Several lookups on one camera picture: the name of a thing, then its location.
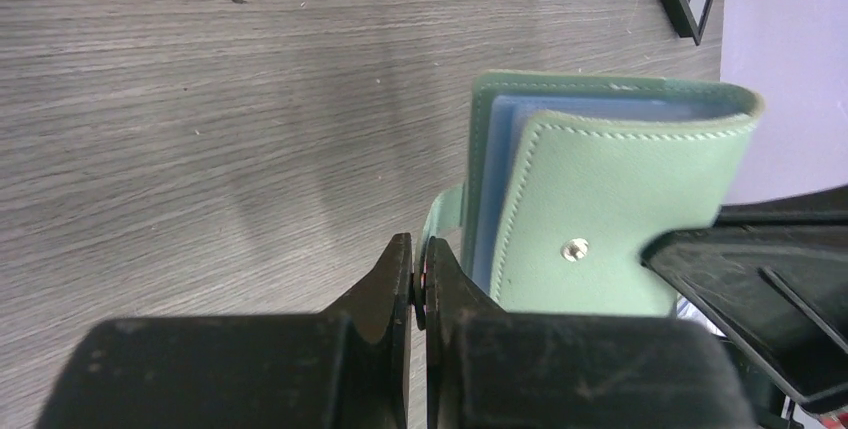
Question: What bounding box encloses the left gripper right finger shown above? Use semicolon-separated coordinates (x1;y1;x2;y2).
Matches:
423;237;756;428

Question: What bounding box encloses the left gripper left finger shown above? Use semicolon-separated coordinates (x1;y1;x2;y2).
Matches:
37;233;412;428

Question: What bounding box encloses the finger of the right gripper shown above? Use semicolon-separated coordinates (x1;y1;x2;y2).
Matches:
642;186;847;415

